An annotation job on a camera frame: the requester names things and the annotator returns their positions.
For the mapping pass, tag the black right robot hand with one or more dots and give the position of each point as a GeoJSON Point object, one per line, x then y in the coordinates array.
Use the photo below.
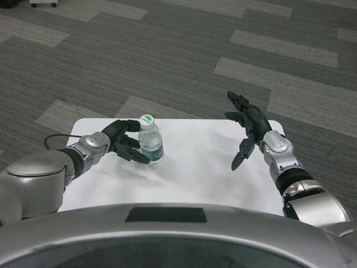
{"type": "Point", "coordinates": [256, 120]}

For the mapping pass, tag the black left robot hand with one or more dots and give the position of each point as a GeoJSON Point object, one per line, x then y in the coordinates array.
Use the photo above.
{"type": "Point", "coordinates": [117, 131]}

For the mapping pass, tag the clear water bottle green label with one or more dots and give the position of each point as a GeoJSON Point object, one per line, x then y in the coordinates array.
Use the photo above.
{"type": "Point", "coordinates": [152, 142]}

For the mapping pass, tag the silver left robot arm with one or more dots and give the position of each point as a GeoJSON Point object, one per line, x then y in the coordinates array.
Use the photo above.
{"type": "Point", "coordinates": [42, 173]}

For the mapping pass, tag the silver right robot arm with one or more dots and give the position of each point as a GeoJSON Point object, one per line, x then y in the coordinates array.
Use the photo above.
{"type": "Point", "coordinates": [279, 148]}

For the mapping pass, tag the silver robot chest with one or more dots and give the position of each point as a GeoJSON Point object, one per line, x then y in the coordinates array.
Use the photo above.
{"type": "Point", "coordinates": [178, 240]}

